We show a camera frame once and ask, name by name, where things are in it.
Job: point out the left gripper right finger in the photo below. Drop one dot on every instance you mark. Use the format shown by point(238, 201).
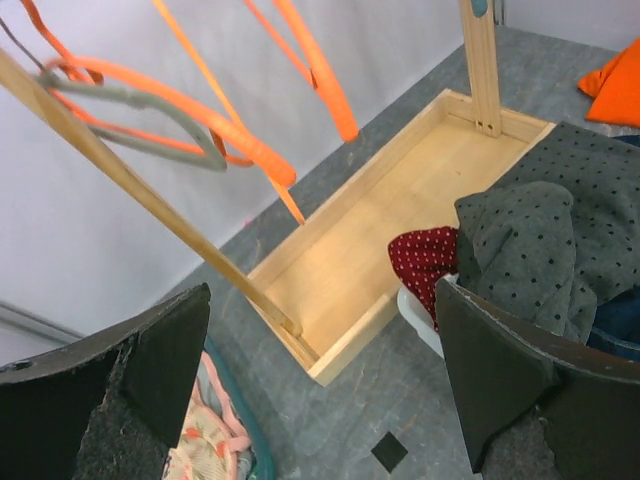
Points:
point(532, 404)

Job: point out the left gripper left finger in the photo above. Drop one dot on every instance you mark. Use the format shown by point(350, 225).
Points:
point(109, 406)

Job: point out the dark denim skirt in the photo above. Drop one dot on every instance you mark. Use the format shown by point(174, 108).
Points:
point(615, 320)

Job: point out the dark grey dotted garment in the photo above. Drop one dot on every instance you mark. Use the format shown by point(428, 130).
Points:
point(558, 234)

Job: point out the red polka dot skirt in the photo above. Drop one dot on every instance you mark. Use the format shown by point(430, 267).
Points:
point(420, 258)

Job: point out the grey metal hanger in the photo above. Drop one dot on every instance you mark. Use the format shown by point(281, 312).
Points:
point(135, 115)

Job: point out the orange hanger of white skirt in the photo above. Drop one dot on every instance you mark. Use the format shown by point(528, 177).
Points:
point(216, 141)

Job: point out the orange hanger of denim skirt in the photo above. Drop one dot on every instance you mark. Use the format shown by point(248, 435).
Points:
point(317, 72)

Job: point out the orange hanger of floral skirt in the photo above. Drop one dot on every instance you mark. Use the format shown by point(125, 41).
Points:
point(283, 192)

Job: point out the blue-grey hanger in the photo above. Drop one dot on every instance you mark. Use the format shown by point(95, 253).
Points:
point(480, 7)

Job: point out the peach floral garment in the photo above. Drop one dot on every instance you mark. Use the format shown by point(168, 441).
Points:
point(214, 443)

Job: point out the white plastic laundry basket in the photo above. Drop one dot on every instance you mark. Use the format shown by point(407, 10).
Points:
point(414, 313)

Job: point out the teal laundry basket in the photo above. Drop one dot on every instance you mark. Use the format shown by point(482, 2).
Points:
point(245, 415)

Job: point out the wooden clothes rack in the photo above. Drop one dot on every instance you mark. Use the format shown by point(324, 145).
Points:
point(327, 289)

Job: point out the orange folded cloth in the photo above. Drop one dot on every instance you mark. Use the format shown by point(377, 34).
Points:
point(614, 89)

